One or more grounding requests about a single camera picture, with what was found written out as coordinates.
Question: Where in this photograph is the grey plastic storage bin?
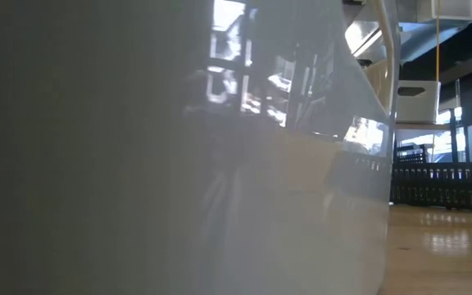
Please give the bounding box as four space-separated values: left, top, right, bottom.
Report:
0 0 401 295
395 79 442 125

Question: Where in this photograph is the black slotted plastic basket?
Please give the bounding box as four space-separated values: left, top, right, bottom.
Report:
389 161 472 214

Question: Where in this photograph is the black perforated crate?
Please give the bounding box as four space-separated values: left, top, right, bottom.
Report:
394 143 429 165

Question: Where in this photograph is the silver rectangular ventilation duct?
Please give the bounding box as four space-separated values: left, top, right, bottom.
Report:
397 0 472 65

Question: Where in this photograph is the yellow hanging cord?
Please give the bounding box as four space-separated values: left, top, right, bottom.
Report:
435 0 441 82

